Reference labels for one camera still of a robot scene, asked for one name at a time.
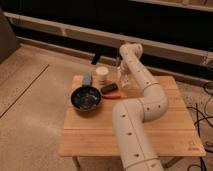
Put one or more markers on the black rectangular block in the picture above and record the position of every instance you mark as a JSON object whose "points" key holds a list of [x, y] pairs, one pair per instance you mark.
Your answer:
{"points": [[109, 88]]}

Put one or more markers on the wooden table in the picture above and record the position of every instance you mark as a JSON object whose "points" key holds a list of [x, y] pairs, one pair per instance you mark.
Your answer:
{"points": [[91, 134]]}

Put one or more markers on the grey cabinet corner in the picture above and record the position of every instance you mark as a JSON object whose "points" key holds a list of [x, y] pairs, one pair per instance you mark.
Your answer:
{"points": [[8, 40]]}

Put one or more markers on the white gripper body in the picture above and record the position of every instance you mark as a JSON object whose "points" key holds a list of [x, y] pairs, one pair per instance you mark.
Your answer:
{"points": [[122, 70]]}

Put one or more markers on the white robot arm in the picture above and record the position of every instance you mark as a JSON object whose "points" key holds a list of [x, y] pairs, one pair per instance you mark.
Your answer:
{"points": [[129, 115]]}

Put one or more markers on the orange carrot toy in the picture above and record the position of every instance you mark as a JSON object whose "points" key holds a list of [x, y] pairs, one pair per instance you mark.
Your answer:
{"points": [[113, 96]]}

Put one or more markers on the white plastic bottle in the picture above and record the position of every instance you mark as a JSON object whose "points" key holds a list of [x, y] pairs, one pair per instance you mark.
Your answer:
{"points": [[124, 81]]}

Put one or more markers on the dark ceramic bowl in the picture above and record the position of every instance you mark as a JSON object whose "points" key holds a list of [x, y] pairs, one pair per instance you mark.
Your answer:
{"points": [[85, 98]]}

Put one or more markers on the white shelf rail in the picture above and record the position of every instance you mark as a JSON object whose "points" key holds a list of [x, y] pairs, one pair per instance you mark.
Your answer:
{"points": [[153, 48]]}

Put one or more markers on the white cylindrical cup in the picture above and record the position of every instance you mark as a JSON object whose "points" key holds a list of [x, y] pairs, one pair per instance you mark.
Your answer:
{"points": [[102, 73]]}

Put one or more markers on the blue grey sponge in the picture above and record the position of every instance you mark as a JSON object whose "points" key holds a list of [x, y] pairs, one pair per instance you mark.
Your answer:
{"points": [[87, 80]]}

